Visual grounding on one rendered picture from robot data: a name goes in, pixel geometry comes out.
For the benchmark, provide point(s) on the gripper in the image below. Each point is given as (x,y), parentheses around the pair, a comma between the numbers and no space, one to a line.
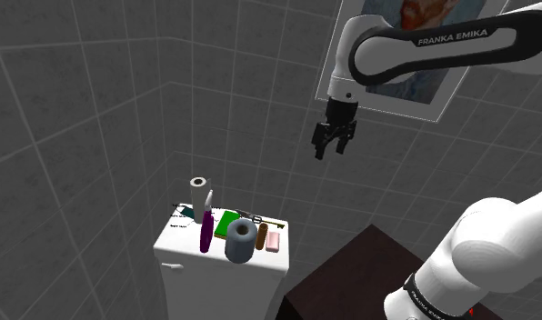
(341,111)

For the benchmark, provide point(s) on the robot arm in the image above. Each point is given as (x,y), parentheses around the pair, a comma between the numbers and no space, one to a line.
(475,248)

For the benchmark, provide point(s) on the scissors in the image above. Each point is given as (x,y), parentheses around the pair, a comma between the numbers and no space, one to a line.
(249,216)

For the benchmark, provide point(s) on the pink soap bar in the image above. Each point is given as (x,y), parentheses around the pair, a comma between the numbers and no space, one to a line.
(273,242)

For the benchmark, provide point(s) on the brown cylinder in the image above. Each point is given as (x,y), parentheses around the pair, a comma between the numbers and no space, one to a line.
(261,236)

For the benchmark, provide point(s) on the grey-blue toilet paper roll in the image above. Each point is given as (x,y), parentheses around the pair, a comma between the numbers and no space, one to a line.
(240,241)

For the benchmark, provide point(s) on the upright white paper roll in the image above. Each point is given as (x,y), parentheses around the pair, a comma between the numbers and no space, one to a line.
(198,195)

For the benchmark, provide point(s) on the purple spray bottle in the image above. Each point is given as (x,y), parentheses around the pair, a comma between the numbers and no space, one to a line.
(206,230)

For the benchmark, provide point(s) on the teal and white leaflet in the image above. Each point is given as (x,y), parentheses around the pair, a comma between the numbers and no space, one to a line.
(185,212)

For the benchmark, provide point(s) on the white toilet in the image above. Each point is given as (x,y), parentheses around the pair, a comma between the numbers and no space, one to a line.
(217,274)

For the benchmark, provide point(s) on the framed wall portrait picture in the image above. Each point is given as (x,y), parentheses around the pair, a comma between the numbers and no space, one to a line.
(424,95)

